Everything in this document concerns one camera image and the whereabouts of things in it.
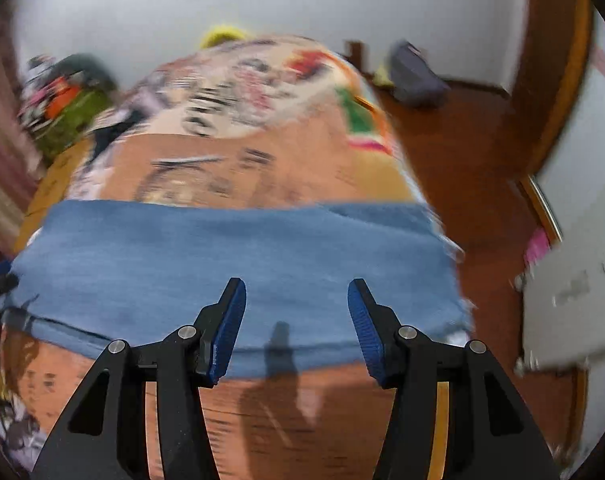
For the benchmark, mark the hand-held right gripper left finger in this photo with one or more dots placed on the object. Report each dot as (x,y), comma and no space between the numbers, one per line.
(229,321)

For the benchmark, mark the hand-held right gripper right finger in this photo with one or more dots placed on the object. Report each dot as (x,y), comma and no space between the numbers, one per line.
(365,327)

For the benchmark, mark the blue denim pants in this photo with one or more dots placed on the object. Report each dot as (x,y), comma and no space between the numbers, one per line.
(222,260)

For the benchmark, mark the printed orange blanket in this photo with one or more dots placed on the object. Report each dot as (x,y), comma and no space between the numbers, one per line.
(262,125)

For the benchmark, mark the grey backpack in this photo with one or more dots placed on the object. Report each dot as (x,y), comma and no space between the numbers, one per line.
(415,76)

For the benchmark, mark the pile of colourful clothes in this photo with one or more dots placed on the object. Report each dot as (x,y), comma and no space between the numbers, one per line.
(62,97)

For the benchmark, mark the pink curtain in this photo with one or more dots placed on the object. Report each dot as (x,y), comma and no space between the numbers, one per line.
(5,135)

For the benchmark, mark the wooden door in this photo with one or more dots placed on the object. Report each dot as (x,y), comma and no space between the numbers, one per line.
(542,65)

